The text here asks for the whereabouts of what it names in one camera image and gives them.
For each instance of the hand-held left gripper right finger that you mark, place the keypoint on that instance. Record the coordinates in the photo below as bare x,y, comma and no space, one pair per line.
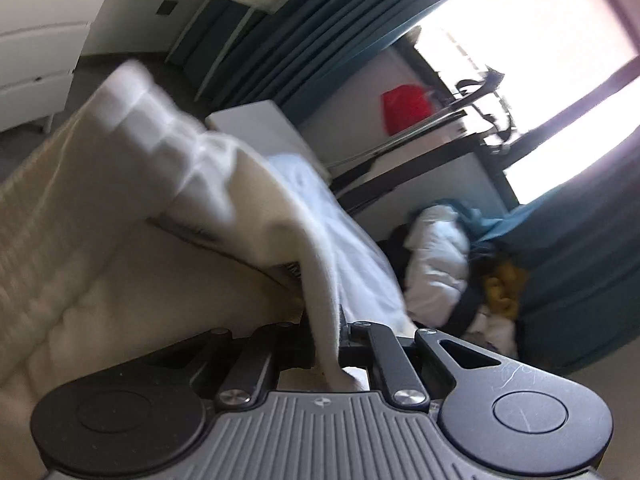
356,335

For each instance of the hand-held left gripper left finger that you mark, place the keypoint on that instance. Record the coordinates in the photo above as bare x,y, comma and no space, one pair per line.
295,347

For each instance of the cream white garment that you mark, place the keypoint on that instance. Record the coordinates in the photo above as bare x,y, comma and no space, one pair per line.
100,285

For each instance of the pile of clothes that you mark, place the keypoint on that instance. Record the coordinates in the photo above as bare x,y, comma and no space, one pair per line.
392,245

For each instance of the white padded jacket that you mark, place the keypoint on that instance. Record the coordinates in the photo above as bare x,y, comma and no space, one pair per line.
435,260

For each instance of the bed with pink white sheet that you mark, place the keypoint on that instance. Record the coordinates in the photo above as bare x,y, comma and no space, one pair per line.
340,220

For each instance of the white garment with purple print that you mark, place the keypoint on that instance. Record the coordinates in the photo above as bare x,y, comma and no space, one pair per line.
492,330

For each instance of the yellow garment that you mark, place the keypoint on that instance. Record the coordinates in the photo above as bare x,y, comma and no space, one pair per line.
500,290

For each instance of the blue cloth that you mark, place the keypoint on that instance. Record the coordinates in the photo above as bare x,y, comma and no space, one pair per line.
480,225

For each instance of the silver black tripod stand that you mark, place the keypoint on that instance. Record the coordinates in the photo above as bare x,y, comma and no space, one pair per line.
415,130

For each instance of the red bag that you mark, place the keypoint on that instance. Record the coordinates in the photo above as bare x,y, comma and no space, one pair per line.
406,110

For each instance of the black framed window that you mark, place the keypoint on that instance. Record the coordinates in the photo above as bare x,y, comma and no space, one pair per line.
525,35

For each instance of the white dressing table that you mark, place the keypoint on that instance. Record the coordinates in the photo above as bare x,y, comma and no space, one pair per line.
40,25

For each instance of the dark wall outlet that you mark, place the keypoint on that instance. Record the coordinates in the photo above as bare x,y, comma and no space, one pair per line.
165,7

